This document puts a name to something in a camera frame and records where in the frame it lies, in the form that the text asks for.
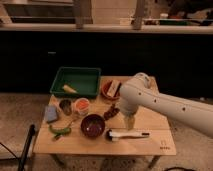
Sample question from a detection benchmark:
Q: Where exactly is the dark purple grape bunch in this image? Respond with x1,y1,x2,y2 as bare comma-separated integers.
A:
103,104,119,120

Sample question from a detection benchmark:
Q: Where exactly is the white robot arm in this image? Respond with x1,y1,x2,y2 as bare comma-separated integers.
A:
119,73,213,138

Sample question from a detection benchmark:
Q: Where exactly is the green plastic tray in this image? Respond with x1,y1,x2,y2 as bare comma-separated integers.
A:
50,67,101,98

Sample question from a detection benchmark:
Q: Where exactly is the dark red bowl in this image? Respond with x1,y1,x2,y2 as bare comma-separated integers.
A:
81,114,105,139

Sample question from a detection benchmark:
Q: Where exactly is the cream box in bowl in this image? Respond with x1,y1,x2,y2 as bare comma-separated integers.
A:
107,80,120,97

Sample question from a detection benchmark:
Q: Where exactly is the terracotta orange bowl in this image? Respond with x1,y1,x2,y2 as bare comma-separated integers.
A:
101,80,121,100

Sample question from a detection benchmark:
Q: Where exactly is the orange filled plastic cup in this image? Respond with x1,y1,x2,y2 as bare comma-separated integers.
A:
74,98,90,115

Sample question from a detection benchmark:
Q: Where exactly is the wooden folding table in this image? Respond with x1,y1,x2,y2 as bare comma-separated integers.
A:
32,76,177,170

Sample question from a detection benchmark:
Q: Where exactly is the small metal cup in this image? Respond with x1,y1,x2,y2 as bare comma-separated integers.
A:
59,99,72,115

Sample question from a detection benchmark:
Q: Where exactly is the pale yellow food piece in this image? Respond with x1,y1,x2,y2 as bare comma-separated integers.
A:
62,84,77,93

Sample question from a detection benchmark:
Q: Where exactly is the green chili pepper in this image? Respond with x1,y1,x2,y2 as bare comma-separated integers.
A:
49,125,71,139

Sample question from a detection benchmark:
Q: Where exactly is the blue sponge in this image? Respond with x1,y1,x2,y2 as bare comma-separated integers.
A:
45,106,58,123

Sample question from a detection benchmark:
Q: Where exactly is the long dark counter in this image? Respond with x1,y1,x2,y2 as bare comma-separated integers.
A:
0,26,213,97

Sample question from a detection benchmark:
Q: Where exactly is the black tripod leg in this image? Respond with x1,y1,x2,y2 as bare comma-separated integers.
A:
17,124,35,171

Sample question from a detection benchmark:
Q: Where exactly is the white black handled brush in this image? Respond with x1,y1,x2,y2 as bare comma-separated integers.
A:
105,130,150,141

